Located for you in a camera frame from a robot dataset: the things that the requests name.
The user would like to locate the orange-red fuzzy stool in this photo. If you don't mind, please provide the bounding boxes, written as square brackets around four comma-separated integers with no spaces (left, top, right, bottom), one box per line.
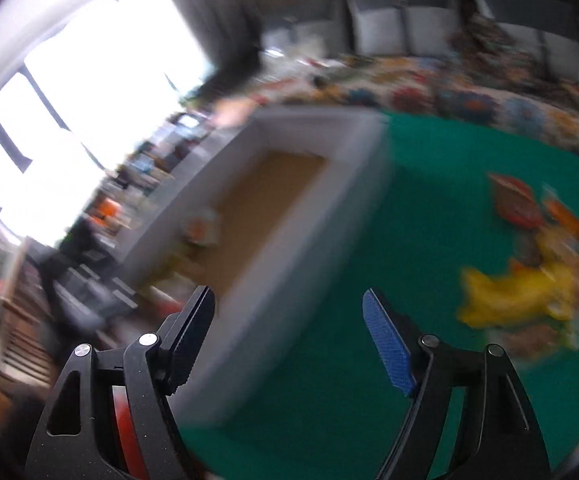
[110,385,148,480]

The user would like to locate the clear red-labelled snack packet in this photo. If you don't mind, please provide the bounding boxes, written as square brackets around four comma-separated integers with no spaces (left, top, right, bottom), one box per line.
[494,320,579,366]

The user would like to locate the opaque yellow snack packet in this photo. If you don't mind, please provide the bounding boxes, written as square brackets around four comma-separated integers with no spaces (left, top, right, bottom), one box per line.
[457,245,579,331]

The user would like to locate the small orange box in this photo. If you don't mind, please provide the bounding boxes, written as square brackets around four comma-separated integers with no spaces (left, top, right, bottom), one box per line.
[92,197,123,221]

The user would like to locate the white cardboard box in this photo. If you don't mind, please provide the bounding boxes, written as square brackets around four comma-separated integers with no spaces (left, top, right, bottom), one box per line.
[120,107,395,426]

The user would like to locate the floral cloth bundle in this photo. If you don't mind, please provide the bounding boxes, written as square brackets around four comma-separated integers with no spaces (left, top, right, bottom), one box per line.
[449,12,515,58]

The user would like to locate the white plastic bag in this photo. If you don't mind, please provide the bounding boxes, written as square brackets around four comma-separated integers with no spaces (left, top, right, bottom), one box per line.
[264,22,337,58]

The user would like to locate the small orange snack packet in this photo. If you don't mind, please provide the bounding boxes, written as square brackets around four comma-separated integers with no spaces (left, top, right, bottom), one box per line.
[539,195,579,281]

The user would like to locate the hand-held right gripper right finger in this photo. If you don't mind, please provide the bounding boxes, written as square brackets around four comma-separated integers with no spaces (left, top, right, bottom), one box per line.
[362,287,553,480]

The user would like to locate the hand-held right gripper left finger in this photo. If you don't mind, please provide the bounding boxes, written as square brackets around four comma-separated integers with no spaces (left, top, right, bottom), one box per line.
[27,285,216,480]

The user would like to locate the large red snack packet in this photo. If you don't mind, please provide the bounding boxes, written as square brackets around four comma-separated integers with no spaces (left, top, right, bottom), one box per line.
[487,172,545,228]

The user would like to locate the large window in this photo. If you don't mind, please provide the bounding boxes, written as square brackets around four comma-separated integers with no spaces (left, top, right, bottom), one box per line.
[0,0,220,241]

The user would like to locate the green patterned tablecloth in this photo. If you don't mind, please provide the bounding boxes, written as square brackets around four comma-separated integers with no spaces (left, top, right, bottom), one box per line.
[180,110,579,480]

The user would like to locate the floral blanket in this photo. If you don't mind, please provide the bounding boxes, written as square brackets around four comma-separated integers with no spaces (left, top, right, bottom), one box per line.
[260,55,579,166]

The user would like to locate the grey two-tone pillow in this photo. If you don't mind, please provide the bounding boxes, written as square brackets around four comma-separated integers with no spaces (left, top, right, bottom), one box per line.
[344,0,405,54]
[402,5,457,56]
[534,0,579,86]

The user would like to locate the grey curtain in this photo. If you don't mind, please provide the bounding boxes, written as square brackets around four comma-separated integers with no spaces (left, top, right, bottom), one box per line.
[150,0,265,81]

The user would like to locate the wooden chair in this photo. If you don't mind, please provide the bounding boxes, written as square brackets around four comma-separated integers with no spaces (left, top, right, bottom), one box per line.
[0,240,60,386]

